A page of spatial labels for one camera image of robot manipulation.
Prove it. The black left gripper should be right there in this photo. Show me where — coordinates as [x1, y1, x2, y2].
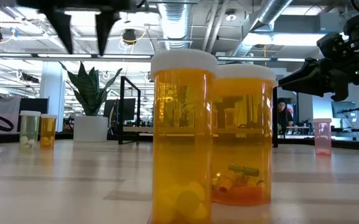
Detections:
[16, 0, 142, 57]

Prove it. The small pink pill bottle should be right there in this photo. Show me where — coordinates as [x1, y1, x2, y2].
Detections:
[313, 118, 333, 156]

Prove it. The small orange pill bottle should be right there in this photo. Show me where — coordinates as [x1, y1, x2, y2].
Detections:
[40, 113, 58, 149]
[150, 49, 219, 224]

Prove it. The small pale green pill bottle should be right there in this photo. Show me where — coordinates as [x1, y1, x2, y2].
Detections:
[19, 110, 42, 149]

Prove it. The grey monitor on arm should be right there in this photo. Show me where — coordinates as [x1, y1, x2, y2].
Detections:
[331, 101, 358, 119]

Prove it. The bright ceiling light panel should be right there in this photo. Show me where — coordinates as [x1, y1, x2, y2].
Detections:
[243, 32, 329, 47]

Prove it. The person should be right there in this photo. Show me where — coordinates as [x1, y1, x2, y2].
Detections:
[276, 98, 294, 136]

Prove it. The white building column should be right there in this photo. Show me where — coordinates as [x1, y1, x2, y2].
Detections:
[39, 60, 66, 133]

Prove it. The white bottle bottom centre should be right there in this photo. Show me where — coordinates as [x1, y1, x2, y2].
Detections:
[212, 63, 279, 207]

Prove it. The black desk monitor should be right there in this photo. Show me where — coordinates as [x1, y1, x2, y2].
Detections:
[103, 98, 136, 122]

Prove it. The black partition panel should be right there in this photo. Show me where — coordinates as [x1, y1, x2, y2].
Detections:
[17, 98, 49, 133]

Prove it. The snake plant in white pot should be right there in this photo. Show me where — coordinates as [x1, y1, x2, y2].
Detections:
[58, 60, 123, 143]

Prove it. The white hanging cloth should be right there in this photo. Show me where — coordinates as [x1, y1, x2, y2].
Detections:
[0, 96, 22, 134]

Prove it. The silver ventilation duct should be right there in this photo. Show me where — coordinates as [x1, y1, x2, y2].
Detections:
[230, 0, 294, 58]
[156, 0, 196, 50]

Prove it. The black aluminium table frame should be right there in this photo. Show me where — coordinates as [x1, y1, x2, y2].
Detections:
[0, 132, 359, 152]

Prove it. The wooden shelf black metal frame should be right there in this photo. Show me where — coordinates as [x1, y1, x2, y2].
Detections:
[118, 76, 300, 149]

